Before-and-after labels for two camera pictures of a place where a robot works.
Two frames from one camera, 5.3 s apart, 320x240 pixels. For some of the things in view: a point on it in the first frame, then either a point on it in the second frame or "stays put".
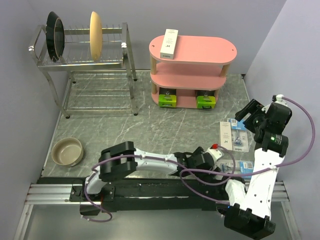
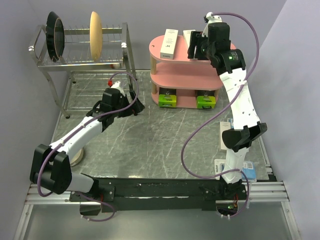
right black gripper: [255, 108] → [196, 40]
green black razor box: [205, 99] stays put
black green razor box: [167, 97] stays put
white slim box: [169, 44] stays put
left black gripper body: [199, 150] → [123, 113]
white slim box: [226, 135] stays put
